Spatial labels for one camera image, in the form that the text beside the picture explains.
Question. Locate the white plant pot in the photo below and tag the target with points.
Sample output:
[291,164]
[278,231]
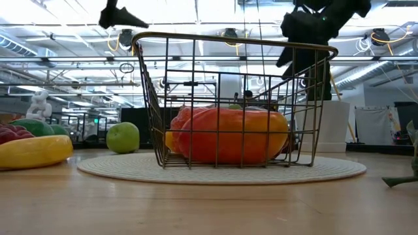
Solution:
[330,127]

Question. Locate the white robot figure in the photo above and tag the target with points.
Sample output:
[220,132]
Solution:
[39,106]

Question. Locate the person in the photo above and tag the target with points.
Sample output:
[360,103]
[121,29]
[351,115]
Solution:
[249,95]

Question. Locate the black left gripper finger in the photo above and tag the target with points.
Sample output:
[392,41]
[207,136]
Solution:
[121,18]

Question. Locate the green lime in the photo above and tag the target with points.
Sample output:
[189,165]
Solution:
[62,130]

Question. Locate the purple grape bunch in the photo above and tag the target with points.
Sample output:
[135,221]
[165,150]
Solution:
[13,134]

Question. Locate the orange bell pepper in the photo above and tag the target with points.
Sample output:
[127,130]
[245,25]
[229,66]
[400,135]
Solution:
[183,120]

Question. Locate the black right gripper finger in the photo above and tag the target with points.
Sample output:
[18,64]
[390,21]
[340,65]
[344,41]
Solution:
[285,58]
[302,63]

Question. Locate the white round woven placemat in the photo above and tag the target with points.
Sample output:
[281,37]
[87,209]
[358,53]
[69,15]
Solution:
[228,176]

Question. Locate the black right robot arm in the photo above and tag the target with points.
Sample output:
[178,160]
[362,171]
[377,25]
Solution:
[346,8]

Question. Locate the red orange mango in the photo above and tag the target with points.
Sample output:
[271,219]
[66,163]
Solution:
[228,140]

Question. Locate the yellow banana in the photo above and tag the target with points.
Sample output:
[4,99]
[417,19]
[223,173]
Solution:
[36,151]

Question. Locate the black monitor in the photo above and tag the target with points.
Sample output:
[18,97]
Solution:
[406,112]

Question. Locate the yellow orange mango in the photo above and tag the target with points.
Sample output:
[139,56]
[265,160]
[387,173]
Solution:
[168,140]

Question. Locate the white hanging cloth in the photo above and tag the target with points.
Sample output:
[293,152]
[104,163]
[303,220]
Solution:
[370,125]

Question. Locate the black cabinet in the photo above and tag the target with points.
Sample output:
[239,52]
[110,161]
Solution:
[134,125]

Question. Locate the large green pear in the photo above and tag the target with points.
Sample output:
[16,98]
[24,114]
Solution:
[122,137]

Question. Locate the tangerine sprig with leaves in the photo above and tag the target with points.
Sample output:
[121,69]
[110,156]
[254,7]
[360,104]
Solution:
[396,181]

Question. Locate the dark green round fruit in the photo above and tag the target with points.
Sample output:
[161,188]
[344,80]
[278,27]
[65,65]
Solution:
[34,127]

